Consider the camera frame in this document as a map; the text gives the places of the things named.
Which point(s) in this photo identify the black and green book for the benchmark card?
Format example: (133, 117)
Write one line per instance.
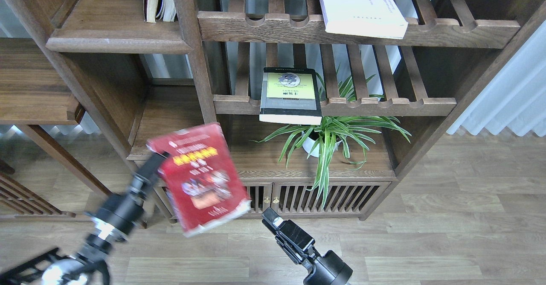
(290, 96)

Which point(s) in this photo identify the white curtain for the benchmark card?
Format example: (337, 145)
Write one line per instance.
(515, 98)

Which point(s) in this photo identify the red cover book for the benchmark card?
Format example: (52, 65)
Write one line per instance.
(207, 192)

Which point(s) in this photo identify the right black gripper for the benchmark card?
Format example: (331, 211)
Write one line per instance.
(328, 269)

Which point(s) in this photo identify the brass cabinet door knobs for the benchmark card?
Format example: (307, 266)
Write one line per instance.
(268, 200)

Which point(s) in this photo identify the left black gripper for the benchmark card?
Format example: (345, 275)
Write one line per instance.
(118, 215)

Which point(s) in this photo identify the upright cream books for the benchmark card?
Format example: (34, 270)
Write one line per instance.
(159, 10)

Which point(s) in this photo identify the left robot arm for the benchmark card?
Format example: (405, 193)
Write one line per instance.
(53, 269)

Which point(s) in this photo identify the wooden side table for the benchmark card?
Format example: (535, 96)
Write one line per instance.
(34, 95)

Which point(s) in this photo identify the dark wooden bookshelf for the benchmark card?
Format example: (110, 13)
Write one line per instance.
(138, 80)

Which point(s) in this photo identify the spider plant in white pot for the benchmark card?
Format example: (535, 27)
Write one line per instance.
(328, 135)

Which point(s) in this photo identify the white and purple book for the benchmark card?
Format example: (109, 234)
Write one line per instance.
(367, 18)

